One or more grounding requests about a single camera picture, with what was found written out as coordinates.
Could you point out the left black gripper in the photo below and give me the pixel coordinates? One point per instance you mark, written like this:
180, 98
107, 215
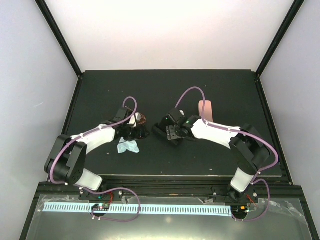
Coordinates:
140, 133

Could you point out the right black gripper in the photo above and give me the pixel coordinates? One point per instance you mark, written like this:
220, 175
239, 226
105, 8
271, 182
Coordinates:
171, 134

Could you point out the light blue cleaning cloth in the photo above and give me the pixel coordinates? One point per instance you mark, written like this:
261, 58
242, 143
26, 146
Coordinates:
127, 145

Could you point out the black glasses case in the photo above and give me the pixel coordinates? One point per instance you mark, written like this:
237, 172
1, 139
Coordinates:
159, 132

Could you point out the pink glasses case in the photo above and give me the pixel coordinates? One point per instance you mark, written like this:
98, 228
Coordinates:
205, 109

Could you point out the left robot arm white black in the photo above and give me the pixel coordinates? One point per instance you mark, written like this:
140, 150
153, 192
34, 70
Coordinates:
66, 161

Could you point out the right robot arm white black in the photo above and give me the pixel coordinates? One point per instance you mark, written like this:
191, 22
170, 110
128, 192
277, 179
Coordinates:
251, 152

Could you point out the brown sunglasses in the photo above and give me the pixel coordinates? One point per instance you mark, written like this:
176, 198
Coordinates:
132, 111

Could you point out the left circuit board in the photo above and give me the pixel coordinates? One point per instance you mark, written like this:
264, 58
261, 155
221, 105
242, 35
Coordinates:
100, 207

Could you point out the circuit board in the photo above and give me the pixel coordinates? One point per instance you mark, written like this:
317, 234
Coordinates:
243, 209
100, 207

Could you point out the right circuit board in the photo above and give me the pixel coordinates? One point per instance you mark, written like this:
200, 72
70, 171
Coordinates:
243, 209

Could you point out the clear plastic sheet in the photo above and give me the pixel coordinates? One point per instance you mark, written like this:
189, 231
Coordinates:
147, 218

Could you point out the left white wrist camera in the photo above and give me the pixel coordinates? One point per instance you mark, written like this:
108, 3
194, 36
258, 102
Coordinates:
134, 120

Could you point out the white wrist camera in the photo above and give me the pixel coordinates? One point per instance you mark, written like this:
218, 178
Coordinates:
181, 111
134, 120

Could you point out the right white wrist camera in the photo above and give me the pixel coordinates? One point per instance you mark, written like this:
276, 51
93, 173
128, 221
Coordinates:
181, 111

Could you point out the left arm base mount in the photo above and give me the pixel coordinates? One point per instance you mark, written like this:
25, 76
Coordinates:
87, 196

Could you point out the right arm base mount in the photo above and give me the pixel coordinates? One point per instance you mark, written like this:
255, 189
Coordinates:
228, 195

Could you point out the white slotted cable duct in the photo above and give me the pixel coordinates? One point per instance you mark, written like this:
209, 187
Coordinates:
144, 209

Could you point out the left black frame post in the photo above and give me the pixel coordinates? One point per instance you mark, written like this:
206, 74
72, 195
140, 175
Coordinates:
48, 16

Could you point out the black frame post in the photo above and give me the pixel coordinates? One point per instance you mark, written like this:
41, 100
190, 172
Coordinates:
281, 32
48, 16

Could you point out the right black frame post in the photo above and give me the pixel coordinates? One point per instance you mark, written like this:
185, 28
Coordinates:
281, 32

